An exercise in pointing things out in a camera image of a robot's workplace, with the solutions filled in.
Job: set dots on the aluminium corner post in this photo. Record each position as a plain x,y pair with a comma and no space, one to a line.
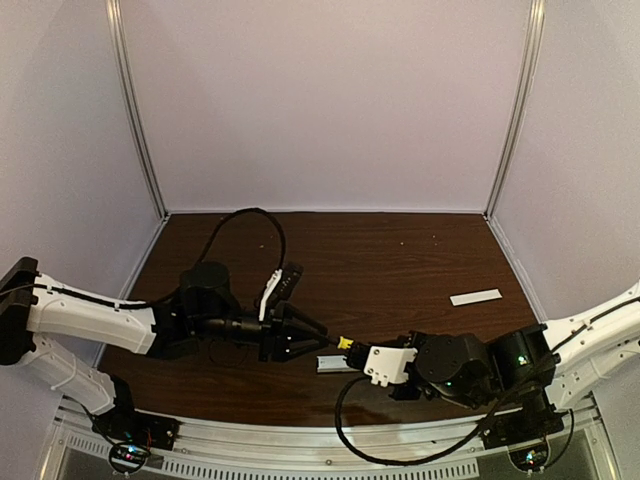
525,81
134,118

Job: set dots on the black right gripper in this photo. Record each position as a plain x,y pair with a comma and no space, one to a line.
360,355

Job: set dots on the aluminium front rail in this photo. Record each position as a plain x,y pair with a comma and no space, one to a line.
582,450

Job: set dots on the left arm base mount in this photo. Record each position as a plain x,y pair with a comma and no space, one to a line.
142,429

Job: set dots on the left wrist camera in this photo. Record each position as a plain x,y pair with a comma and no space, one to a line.
279,287

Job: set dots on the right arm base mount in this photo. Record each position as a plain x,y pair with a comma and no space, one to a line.
521,426

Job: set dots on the aluminium corner post right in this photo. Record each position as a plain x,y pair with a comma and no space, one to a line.
525,81

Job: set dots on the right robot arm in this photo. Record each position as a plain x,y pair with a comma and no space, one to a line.
556,362

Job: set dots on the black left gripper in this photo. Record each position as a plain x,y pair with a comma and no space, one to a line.
275,332

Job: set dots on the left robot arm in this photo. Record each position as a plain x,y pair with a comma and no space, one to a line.
34,305

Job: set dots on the perforated cable tray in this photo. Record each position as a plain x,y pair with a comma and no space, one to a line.
86,458

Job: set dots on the white remote control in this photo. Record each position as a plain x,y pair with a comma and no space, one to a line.
328,364

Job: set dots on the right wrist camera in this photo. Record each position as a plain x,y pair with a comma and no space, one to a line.
387,365

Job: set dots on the white battery cover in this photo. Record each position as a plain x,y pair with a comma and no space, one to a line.
475,297

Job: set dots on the aluminium corner post left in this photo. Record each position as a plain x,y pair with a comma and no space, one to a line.
134,118

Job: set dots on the yellow handled screwdriver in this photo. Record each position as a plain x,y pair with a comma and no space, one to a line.
340,343

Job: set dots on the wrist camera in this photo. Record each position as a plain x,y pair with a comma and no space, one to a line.
279,287
387,365

